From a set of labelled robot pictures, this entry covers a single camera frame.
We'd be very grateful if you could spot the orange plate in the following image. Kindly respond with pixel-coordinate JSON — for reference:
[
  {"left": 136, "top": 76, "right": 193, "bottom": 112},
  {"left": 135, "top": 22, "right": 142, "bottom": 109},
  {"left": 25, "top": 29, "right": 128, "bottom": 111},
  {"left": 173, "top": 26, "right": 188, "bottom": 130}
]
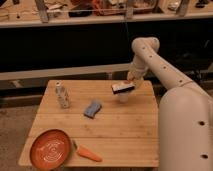
[{"left": 29, "top": 129, "right": 72, "bottom": 171}]

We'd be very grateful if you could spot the cluttered wooden shelf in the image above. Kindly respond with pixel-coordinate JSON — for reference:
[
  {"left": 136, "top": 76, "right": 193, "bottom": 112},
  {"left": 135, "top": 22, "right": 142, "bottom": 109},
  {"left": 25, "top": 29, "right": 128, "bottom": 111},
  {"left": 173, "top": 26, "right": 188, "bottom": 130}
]
[{"left": 0, "top": 0, "right": 213, "bottom": 28}]

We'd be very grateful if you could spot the wooden table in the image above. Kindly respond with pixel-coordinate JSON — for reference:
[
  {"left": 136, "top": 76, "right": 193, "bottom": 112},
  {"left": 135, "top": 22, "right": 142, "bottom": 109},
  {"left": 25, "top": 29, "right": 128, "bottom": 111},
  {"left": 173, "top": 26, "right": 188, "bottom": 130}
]
[{"left": 19, "top": 80, "right": 158, "bottom": 167}]

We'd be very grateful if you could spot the blue sponge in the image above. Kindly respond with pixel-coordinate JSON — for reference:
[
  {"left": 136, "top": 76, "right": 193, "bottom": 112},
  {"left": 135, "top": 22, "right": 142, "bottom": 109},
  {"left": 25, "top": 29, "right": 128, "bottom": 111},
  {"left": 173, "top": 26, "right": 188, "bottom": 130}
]
[{"left": 84, "top": 101, "right": 102, "bottom": 118}]

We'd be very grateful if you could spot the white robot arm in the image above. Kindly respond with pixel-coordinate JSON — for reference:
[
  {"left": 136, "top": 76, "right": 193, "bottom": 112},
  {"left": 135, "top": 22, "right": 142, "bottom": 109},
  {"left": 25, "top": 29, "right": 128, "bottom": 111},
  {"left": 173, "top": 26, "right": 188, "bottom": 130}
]
[{"left": 127, "top": 37, "right": 213, "bottom": 171}]

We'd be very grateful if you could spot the orange toy carrot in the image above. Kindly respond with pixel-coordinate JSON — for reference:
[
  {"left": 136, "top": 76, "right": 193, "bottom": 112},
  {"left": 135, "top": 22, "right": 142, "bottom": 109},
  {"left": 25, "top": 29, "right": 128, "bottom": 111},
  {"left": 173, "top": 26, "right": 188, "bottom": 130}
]
[{"left": 73, "top": 142, "right": 102, "bottom": 162}]

